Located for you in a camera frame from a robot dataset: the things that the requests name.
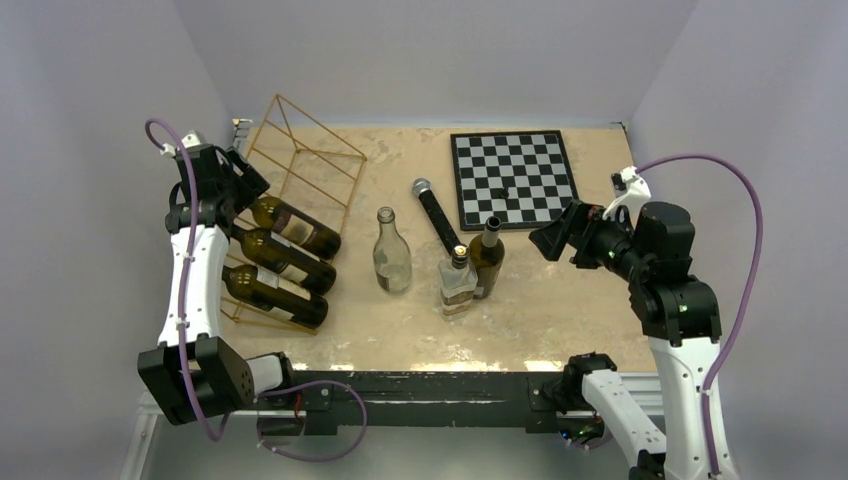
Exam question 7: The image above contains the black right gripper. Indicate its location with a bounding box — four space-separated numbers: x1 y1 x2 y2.
529 196 651 281

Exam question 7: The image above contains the olive green wine bottle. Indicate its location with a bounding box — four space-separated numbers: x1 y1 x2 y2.
249 196 342 260

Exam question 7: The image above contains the dark green wine bottle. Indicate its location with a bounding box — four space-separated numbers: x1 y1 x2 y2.
230 225 337 295

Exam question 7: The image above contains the green wine bottle white label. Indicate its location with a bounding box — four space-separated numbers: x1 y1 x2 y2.
221 264 328 330

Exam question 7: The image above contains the square clear liquor bottle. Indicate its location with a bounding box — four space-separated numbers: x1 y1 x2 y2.
438 244 478 321

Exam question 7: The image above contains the clear wine bottle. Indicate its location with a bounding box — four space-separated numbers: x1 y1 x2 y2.
373 206 412 295

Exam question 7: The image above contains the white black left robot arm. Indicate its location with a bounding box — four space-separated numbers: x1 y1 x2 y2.
137 143 298 425

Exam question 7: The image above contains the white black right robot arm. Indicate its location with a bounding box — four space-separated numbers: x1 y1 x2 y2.
529 200 740 479

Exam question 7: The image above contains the green bottle tan label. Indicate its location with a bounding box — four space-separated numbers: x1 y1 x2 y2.
469 216 505 299

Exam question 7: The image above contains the black white chessboard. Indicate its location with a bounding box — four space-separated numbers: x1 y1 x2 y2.
450 130 579 232

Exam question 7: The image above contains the black handheld microphone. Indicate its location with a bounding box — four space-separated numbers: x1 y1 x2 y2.
411 178 464 254

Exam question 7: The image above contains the gold wire wine rack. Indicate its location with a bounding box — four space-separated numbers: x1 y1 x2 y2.
208 93 369 337

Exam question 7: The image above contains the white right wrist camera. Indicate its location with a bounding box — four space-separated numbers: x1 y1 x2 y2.
602 166 652 221

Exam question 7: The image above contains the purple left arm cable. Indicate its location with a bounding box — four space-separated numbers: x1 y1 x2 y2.
144 117 233 444

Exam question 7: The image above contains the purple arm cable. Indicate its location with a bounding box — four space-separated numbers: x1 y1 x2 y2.
144 117 233 444
635 153 764 480

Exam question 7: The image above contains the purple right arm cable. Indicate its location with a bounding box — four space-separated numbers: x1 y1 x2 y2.
635 153 764 480

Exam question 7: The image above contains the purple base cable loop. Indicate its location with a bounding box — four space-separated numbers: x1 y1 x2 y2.
255 380 370 464

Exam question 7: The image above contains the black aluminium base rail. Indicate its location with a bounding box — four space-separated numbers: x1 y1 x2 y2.
230 369 612 440

